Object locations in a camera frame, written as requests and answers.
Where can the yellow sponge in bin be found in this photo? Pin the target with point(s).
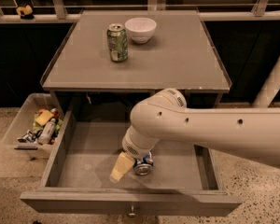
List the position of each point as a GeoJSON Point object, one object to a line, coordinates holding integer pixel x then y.
{"type": "Point", "coordinates": [44, 117]}

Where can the open grey top drawer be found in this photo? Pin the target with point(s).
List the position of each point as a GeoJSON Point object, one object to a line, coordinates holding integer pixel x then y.
{"type": "Point", "coordinates": [184, 180]}

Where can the metal drawer knob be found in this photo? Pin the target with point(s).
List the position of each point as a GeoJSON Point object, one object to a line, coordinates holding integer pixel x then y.
{"type": "Point", "coordinates": [132, 213]}

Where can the green soda can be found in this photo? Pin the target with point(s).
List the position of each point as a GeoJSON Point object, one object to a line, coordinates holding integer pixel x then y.
{"type": "Point", "coordinates": [117, 42]}

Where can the white bottle in bin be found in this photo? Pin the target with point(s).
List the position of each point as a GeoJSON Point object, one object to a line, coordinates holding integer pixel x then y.
{"type": "Point", "coordinates": [47, 132]}

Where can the white bowl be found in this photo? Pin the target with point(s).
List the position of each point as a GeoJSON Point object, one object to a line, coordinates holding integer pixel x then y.
{"type": "Point", "coordinates": [140, 29]}

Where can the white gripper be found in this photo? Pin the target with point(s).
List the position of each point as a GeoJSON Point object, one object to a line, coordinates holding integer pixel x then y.
{"type": "Point", "coordinates": [134, 148]}

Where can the blue pepsi can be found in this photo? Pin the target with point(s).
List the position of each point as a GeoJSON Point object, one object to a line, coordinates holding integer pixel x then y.
{"type": "Point", "coordinates": [144, 166]}

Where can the yellow object on ledge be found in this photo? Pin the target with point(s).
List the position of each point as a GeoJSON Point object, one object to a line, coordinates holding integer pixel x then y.
{"type": "Point", "coordinates": [25, 12]}

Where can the clear plastic bin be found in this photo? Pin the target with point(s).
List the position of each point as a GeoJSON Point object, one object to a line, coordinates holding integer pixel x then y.
{"type": "Point", "coordinates": [23, 122]}

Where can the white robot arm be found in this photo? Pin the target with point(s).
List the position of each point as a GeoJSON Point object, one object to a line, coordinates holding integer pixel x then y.
{"type": "Point", "coordinates": [251, 133]}

